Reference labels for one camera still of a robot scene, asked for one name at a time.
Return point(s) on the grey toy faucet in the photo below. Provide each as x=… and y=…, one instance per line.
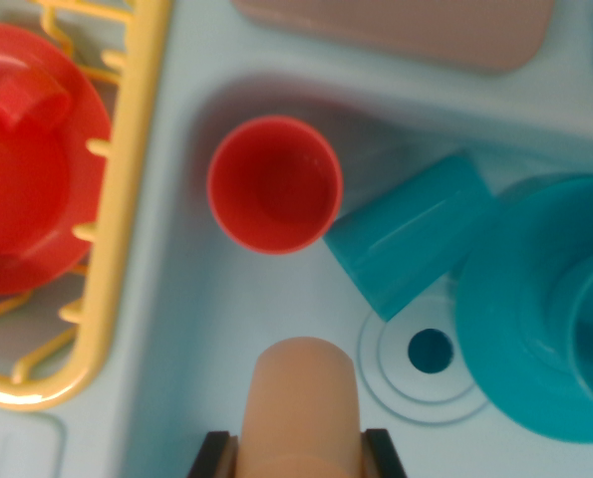
x=400, y=30

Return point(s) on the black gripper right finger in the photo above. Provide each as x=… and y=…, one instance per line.
x=383, y=458

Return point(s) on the beige detergent bottle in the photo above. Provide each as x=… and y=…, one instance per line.
x=301, y=398

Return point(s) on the pale yellow dish rack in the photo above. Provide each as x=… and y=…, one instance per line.
x=126, y=174

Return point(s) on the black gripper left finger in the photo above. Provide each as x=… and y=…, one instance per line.
x=216, y=458

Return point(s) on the red plastic mug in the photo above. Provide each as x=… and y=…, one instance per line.
x=17, y=164

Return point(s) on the teal plastic plate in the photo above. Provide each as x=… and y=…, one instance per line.
x=505, y=309

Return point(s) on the red plastic plate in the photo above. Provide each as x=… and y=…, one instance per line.
x=87, y=199

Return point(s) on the red plastic tumbler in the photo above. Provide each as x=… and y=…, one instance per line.
x=276, y=189

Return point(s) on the light blue toy sink unit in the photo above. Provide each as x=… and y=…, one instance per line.
x=176, y=249

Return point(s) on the teal plastic tumbler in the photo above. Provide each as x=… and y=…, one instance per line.
x=405, y=239

